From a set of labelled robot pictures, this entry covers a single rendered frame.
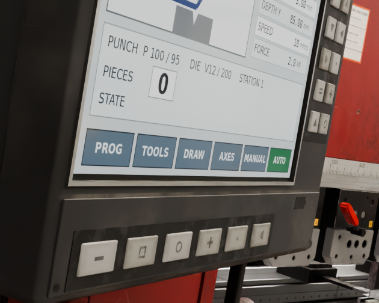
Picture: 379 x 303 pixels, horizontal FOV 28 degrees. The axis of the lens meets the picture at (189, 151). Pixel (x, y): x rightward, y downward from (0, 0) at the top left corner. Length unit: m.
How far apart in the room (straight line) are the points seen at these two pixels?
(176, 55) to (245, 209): 0.19
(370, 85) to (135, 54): 1.20
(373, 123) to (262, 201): 1.01
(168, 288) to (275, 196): 0.34
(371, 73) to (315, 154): 0.87
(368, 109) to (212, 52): 1.11
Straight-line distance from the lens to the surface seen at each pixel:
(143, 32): 0.49
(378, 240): 1.81
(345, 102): 1.59
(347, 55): 1.58
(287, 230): 0.77
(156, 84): 0.51
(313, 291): 2.11
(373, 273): 1.88
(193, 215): 0.58
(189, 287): 1.05
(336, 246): 1.65
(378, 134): 1.71
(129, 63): 0.48
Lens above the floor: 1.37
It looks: 3 degrees down
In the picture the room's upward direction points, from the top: 10 degrees clockwise
